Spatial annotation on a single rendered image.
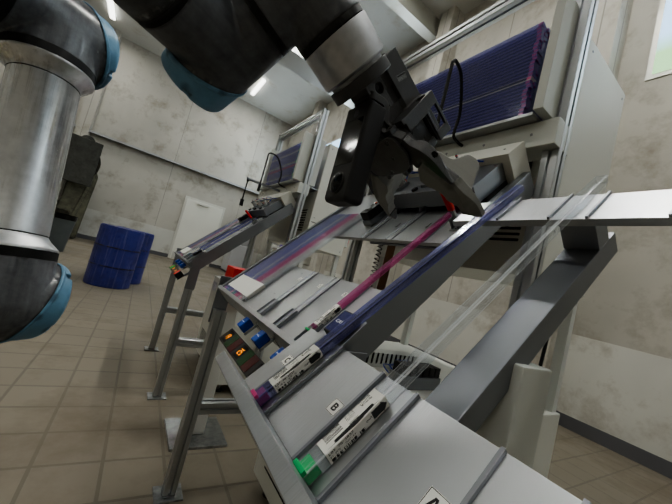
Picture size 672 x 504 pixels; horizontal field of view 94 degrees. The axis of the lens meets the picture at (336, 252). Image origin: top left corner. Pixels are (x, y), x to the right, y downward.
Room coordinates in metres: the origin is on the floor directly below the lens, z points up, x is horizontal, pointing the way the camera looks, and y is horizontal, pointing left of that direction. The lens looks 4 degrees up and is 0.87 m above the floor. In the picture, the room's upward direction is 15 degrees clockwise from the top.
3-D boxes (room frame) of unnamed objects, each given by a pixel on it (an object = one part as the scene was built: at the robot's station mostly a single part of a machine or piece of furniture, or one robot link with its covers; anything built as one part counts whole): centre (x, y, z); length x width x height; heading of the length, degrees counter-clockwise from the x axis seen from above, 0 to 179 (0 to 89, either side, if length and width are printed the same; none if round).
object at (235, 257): (11.04, 3.28, 0.75); 0.84 x 0.69 x 1.50; 122
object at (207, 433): (1.50, 0.41, 0.39); 0.24 x 0.24 x 0.78; 33
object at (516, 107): (1.02, -0.30, 1.52); 0.51 x 0.13 x 0.27; 33
